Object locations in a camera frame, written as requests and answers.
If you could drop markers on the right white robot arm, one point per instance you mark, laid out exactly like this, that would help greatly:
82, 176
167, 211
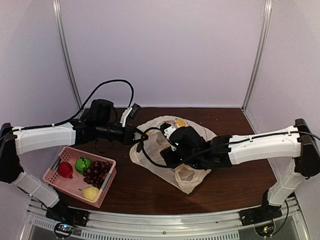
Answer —
296, 141

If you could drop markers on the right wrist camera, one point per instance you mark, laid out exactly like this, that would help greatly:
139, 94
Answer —
167, 129

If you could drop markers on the left aluminium frame post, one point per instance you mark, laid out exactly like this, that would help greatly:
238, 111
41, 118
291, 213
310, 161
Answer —
65, 52

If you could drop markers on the aluminium frame post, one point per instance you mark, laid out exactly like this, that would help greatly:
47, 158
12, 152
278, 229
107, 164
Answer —
65, 52
263, 36

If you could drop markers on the pink perforated plastic basket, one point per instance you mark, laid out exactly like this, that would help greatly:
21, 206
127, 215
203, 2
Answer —
73, 186

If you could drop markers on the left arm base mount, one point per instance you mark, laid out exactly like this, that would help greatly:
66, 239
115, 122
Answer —
68, 219

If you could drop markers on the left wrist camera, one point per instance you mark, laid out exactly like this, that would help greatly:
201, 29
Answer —
129, 114

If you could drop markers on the red fruit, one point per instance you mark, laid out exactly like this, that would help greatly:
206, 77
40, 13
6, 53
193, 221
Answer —
65, 170

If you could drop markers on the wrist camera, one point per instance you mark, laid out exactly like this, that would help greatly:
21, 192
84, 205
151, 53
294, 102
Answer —
129, 114
167, 129

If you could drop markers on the green fruit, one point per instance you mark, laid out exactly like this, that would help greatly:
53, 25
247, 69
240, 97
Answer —
82, 164

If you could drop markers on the beige plastic bag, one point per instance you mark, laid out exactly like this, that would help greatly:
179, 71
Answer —
160, 159

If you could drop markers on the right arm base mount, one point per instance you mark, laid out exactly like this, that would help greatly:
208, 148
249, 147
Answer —
262, 217

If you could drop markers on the dark red grape bunch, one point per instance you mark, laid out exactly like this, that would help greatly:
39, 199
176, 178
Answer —
95, 175

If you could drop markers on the yellow fruit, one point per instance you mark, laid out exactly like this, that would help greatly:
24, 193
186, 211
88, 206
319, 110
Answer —
90, 193

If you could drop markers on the front aluminium rail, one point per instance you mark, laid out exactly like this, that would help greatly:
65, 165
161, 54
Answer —
224, 225

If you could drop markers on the right aluminium frame post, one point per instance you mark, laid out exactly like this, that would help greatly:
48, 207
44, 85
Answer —
263, 36

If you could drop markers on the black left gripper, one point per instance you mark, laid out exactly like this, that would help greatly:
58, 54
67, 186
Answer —
127, 138

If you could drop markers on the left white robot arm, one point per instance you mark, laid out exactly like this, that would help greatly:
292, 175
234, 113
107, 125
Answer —
92, 125

